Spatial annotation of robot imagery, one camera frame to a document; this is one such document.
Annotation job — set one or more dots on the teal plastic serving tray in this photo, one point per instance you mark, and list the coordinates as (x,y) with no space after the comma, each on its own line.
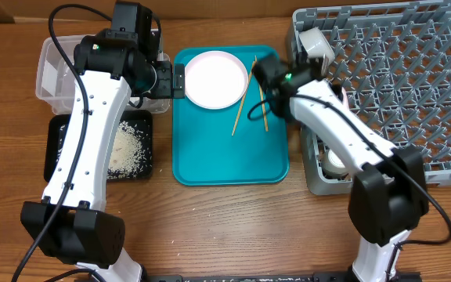
(205,154)

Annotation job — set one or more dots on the black rail at table edge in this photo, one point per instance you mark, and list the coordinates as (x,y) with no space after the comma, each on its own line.
(249,277)

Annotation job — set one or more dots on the large white round plate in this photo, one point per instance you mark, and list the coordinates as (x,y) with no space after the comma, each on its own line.
(215,80)

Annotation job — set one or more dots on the black waste tray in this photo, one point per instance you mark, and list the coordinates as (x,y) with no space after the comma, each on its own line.
(58,129)

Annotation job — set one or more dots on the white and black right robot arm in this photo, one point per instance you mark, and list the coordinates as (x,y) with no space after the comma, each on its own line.
(389,194)

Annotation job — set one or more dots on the grey dishwasher rack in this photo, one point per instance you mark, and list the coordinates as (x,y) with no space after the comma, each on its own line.
(394,62)

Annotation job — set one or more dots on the grey-green bowl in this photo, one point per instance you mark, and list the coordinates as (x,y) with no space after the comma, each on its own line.
(315,45)

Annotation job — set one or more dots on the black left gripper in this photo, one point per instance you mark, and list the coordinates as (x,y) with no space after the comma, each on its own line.
(165,87)

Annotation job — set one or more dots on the pink bowl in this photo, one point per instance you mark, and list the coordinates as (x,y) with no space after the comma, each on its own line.
(343,96)

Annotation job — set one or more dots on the pale green plastic cup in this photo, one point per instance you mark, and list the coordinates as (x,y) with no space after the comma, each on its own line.
(333,166)

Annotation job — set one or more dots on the clear plastic waste bin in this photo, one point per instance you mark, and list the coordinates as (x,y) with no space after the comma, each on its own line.
(55,84)

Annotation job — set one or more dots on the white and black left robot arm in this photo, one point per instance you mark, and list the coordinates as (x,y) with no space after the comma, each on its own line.
(70,222)

